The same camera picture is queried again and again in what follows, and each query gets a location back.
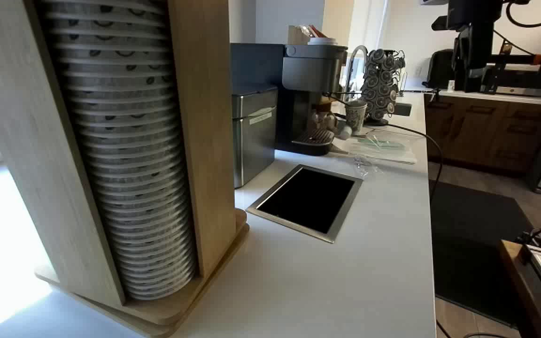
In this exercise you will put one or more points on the black camera stand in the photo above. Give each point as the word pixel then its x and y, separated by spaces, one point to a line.
pixel 474 25

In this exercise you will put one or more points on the coffee pod carousel rack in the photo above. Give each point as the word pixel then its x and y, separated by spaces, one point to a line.
pixel 380 89

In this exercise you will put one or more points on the stainless steel countertop bin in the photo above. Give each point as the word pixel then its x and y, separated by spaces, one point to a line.
pixel 256 70

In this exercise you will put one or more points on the clear plastic zip bag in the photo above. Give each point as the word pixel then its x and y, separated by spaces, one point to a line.
pixel 374 147

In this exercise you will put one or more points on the black floor mat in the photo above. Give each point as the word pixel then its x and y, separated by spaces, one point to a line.
pixel 466 232

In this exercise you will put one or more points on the stack of paper cups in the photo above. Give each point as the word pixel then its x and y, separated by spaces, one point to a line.
pixel 115 67

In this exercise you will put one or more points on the wooden cup dispenser stand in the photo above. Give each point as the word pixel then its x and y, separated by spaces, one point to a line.
pixel 41 151

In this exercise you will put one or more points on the dark wooden cabinet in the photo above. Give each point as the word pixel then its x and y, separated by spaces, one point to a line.
pixel 485 132

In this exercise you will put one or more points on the steel-framed counter trash chute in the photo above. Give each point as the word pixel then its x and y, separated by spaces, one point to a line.
pixel 310 202

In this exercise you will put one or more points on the Keurig coffee maker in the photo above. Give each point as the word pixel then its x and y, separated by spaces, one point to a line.
pixel 308 74

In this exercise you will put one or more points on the patterned paper cup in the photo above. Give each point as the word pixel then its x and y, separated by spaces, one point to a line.
pixel 355 115

